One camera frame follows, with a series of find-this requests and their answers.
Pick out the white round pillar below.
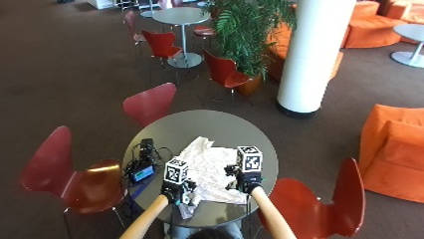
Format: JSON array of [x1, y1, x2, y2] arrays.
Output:
[[275, 0, 357, 120]]

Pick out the green potted plant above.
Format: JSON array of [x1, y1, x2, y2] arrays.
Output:
[[203, 0, 298, 80]]

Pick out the red wooden chair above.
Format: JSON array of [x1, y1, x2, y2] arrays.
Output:
[[122, 10, 149, 48], [202, 48, 254, 105], [141, 29, 185, 69], [193, 25, 217, 46], [256, 156, 367, 239], [18, 124, 130, 233], [122, 82, 178, 127]]

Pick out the grey round pedestal table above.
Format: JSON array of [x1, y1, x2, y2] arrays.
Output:
[[151, 6, 213, 70], [389, 23, 424, 70]]

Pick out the black cables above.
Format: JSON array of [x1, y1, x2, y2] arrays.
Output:
[[121, 144, 175, 187]]

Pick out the person's left hand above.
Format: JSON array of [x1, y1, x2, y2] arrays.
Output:
[[161, 178, 199, 205]]

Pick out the orange bench sofa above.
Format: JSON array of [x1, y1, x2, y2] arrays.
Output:
[[263, 22, 345, 84]]

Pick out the orange armchair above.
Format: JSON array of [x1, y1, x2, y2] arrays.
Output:
[[357, 103, 424, 204]]

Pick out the brown plant pot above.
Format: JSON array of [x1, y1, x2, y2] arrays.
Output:
[[231, 74, 264, 98]]

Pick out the orange round sofa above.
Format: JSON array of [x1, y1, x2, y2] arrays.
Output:
[[340, 0, 408, 50]]

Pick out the black camera device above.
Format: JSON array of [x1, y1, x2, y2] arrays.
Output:
[[138, 137, 157, 163]]

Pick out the black device with blue screen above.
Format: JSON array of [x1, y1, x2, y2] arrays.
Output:
[[126, 161, 158, 184]]

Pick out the person's right hand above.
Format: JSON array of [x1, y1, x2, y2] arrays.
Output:
[[223, 163, 264, 195]]

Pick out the white marker cube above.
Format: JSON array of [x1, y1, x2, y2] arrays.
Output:
[[163, 157, 191, 185], [234, 144, 264, 174]]

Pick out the the person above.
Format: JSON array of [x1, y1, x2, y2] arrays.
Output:
[[169, 218, 244, 239]]

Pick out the white cloth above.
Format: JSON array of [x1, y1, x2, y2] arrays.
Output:
[[175, 135, 248, 219]]

